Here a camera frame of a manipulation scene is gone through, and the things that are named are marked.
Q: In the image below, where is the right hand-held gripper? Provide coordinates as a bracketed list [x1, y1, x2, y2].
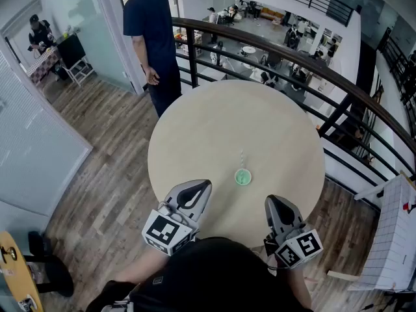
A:
[263, 194, 324, 269]

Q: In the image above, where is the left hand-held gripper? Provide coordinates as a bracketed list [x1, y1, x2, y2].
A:
[141, 179, 213, 257]

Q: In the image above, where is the green cup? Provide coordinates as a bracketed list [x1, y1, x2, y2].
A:
[234, 167, 252, 187]

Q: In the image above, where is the person's right forearm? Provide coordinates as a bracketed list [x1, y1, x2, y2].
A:
[276, 265, 313, 310]

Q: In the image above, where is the person's left forearm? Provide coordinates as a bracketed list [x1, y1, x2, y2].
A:
[113, 247, 170, 285]

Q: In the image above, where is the person's black shirt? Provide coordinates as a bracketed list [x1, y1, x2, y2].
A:
[86, 237, 315, 312]

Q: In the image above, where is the white gridded table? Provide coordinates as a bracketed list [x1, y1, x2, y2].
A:
[326, 170, 416, 292]

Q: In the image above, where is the black curved balcony railing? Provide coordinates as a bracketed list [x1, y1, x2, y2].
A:
[171, 16, 416, 207]

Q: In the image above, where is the black floor box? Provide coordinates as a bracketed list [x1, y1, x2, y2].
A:
[27, 231, 51, 256]

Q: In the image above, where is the small brass bell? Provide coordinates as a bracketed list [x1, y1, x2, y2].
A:
[0, 245, 18, 265]

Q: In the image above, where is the black metal railing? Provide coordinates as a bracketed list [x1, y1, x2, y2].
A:
[378, 27, 416, 136]
[201, 0, 355, 27]

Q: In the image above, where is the round orange wooden table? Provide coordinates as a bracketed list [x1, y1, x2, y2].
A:
[0, 231, 74, 312]

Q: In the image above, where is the checkered cloth table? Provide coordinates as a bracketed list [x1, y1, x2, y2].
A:
[25, 47, 62, 87]

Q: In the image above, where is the round beige pedestal table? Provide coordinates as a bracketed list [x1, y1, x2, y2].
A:
[147, 79, 326, 250]

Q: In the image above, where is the black top white frame stand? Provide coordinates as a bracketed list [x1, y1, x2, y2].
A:
[57, 33, 95, 87]

